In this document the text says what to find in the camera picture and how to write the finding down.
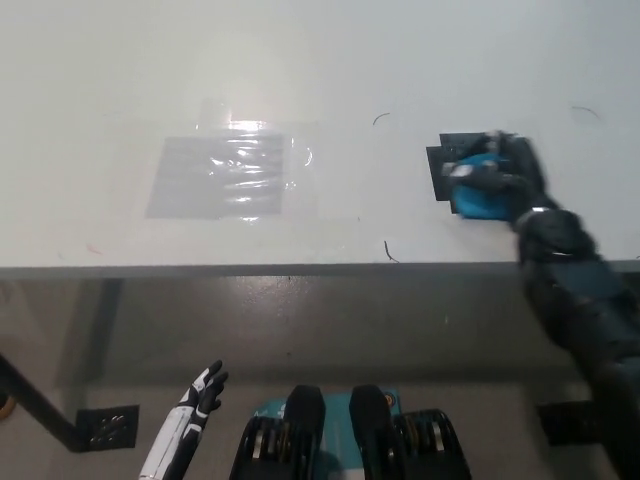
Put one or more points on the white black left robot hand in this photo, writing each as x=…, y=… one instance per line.
x=205, y=400

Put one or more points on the black floor mount plate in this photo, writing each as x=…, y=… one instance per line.
x=112, y=426

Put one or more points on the black tape patch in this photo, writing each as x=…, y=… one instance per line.
x=442, y=160

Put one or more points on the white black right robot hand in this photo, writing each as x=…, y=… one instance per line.
x=500, y=175

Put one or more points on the clear plastic film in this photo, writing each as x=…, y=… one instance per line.
x=307, y=150

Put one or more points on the blue wavy sponge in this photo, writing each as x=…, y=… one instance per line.
x=482, y=205

